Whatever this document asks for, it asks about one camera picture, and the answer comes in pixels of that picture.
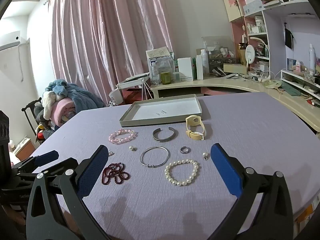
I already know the thin silver bangle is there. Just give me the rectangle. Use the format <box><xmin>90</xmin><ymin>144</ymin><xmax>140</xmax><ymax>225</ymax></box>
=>
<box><xmin>140</xmin><ymin>146</ymin><xmax>171</xmax><ymax>168</ymax></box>

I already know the white square box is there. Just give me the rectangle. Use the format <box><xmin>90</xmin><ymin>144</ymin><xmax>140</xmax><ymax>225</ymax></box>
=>
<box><xmin>177</xmin><ymin>57</ymin><xmax>194</xmax><ymax>82</ymax></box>

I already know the pink folded blanket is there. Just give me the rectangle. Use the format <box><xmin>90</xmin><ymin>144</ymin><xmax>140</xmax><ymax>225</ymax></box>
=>
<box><xmin>51</xmin><ymin>99</ymin><xmax>77</xmax><ymax>128</ymax></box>

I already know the white desk lamp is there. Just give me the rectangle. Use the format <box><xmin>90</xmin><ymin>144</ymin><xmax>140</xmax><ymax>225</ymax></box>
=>
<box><xmin>250</xmin><ymin>37</ymin><xmax>272</xmax><ymax>82</ymax></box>

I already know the clear acrylic cosmetics organizer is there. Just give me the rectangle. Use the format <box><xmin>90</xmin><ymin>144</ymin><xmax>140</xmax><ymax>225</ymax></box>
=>
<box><xmin>202</xmin><ymin>36</ymin><xmax>237</xmax><ymax>74</ymax></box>

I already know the white fluffy cloth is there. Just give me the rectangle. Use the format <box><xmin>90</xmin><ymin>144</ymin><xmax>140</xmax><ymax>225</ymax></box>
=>
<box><xmin>42</xmin><ymin>91</ymin><xmax>59</xmax><ymax>120</ymax></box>

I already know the grey shallow cardboard tray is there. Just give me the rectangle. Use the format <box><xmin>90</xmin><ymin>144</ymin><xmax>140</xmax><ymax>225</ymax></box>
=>
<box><xmin>119</xmin><ymin>94</ymin><xmax>202</xmax><ymax>127</ymax></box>

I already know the white desk riser shelf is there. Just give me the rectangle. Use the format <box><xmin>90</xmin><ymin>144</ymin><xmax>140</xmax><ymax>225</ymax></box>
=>
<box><xmin>280</xmin><ymin>69</ymin><xmax>320</xmax><ymax>105</ymax></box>

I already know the black chair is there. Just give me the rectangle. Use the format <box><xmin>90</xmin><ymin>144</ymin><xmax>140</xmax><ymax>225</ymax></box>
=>
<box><xmin>21</xmin><ymin>97</ymin><xmax>43</xmax><ymax>143</ymax></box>

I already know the white and pink shelf unit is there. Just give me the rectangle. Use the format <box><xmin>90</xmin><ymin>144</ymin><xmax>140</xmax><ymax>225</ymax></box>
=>
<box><xmin>235</xmin><ymin>0</ymin><xmax>320</xmax><ymax>78</ymax></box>

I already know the yellow wrist watch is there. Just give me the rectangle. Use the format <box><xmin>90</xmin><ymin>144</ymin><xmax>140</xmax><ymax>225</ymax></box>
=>
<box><xmin>185</xmin><ymin>115</ymin><xmax>206</xmax><ymax>140</ymax></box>

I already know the white pearl bracelet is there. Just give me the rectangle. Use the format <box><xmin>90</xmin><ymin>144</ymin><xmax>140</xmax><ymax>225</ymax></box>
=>
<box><xmin>164</xmin><ymin>160</ymin><xmax>200</xmax><ymax>187</ymax></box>

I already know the white paper bag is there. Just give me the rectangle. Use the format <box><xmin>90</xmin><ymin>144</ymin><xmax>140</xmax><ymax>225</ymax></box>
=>
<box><xmin>109</xmin><ymin>81</ymin><xmax>153</xmax><ymax>106</ymax></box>

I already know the grey open cuff bangle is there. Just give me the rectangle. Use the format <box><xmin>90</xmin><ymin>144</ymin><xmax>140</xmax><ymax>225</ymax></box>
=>
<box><xmin>152</xmin><ymin>127</ymin><xmax>178</xmax><ymax>143</ymax></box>

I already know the green hand fan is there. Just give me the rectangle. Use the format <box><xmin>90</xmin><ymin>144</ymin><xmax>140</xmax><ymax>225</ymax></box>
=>
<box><xmin>265</xmin><ymin>79</ymin><xmax>283</xmax><ymax>93</ymax></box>

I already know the orange wooden box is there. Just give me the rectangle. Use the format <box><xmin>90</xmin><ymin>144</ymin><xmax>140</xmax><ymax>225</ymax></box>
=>
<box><xmin>14</xmin><ymin>137</ymin><xmax>35</xmax><ymax>160</ymax></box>

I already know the clear plastic bag of packets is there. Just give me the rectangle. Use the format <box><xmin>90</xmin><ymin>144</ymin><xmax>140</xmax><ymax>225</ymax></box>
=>
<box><xmin>146</xmin><ymin>46</ymin><xmax>175</xmax><ymax>84</ymax></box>

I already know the white air conditioner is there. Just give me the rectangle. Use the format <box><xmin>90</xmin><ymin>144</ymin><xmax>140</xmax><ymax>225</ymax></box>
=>
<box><xmin>0</xmin><ymin>31</ymin><xmax>22</xmax><ymax>52</ymax></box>

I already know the pink bead bracelet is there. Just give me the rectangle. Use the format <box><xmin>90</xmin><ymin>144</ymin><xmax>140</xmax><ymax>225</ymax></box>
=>
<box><xmin>108</xmin><ymin>129</ymin><xmax>138</xmax><ymax>145</ymax></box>

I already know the dark red bead bracelet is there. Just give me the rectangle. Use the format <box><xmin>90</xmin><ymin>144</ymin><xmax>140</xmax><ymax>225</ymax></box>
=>
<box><xmin>101</xmin><ymin>162</ymin><xmax>130</xmax><ymax>185</ymax></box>

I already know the white round mirror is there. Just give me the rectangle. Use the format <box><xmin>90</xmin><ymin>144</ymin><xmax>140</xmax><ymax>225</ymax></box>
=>
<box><xmin>245</xmin><ymin>44</ymin><xmax>256</xmax><ymax>74</ymax></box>

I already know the black hanging pouch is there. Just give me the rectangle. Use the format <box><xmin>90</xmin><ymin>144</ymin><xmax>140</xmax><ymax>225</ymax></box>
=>
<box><xmin>284</xmin><ymin>22</ymin><xmax>295</xmax><ymax>50</ymax></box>

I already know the beige flat box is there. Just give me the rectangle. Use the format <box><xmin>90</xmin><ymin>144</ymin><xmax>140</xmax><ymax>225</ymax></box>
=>
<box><xmin>223</xmin><ymin>63</ymin><xmax>247</xmax><ymax>74</ymax></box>

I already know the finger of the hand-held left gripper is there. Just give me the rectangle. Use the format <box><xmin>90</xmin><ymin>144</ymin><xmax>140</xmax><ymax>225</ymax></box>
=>
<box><xmin>41</xmin><ymin>157</ymin><xmax>79</xmax><ymax>178</ymax></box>
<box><xmin>11</xmin><ymin>150</ymin><xmax>59</xmax><ymax>178</ymax></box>

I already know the blue fleece blanket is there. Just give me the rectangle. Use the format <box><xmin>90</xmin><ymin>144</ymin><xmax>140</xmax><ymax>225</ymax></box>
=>
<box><xmin>45</xmin><ymin>79</ymin><xmax>104</xmax><ymax>120</ymax></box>

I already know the tall white bottle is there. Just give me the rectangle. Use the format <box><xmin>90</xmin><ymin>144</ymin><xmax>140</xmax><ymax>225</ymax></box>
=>
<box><xmin>309</xmin><ymin>44</ymin><xmax>315</xmax><ymax>72</ymax></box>

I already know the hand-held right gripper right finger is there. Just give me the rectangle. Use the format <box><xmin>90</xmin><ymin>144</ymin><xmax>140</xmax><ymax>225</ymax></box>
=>
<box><xmin>209</xmin><ymin>143</ymin><xmax>294</xmax><ymax>240</ymax></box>

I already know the white cabinet door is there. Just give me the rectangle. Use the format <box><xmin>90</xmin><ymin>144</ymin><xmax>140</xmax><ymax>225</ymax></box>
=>
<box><xmin>217</xmin><ymin>0</ymin><xmax>244</xmax><ymax>23</ymax></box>

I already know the green cloth pouch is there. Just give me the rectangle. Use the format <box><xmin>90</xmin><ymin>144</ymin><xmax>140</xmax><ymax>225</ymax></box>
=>
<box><xmin>280</xmin><ymin>82</ymin><xmax>303</xmax><ymax>97</ymax></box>

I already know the beige curved desk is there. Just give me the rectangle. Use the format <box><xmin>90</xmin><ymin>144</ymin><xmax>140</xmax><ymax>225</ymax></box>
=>
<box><xmin>150</xmin><ymin>75</ymin><xmax>320</xmax><ymax>138</ymax></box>

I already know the tall white box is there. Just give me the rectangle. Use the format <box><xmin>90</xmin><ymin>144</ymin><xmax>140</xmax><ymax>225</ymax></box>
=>
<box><xmin>196</xmin><ymin>55</ymin><xmax>203</xmax><ymax>80</ymax></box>

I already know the pink satin curtain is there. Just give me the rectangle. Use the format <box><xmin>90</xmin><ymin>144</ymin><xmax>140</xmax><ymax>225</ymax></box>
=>
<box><xmin>47</xmin><ymin>0</ymin><xmax>175</xmax><ymax>107</ymax></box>

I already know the white spray bottle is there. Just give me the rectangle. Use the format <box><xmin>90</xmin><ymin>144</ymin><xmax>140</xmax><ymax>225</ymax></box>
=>
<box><xmin>200</xmin><ymin>49</ymin><xmax>210</xmax><ymax>74</ymax></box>

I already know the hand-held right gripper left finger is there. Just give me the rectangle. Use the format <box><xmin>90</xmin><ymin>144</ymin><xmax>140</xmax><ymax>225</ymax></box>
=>
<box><xmin>26</xmin><ymin>144</ymin><xmax>110</xmax><ymax>240</ymax></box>

